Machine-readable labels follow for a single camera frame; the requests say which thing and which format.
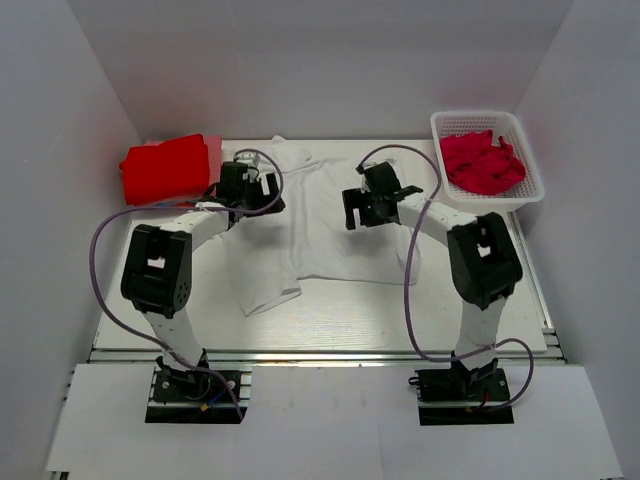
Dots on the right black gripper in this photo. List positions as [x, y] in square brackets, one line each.
[355, 199]

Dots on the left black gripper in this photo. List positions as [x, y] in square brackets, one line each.
[265, 199]

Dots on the white t shirt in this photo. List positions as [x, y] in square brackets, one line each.
[268, 256]

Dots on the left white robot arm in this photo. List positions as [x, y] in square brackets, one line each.
[157, 276]

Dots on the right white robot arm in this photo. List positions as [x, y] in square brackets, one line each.
[484, 265]

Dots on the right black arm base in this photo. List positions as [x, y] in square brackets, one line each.
[457, 383]

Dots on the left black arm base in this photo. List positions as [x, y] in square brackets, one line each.
[176, 386]

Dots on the folded blue t shirt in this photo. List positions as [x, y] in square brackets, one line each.
[182, 204]

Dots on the folded red t shirt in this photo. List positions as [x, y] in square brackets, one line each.
[143, 182]

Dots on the crumpled magenta t shirt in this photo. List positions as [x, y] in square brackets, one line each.
[474, 163]

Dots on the white plastic basket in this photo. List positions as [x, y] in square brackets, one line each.
[530, 190]

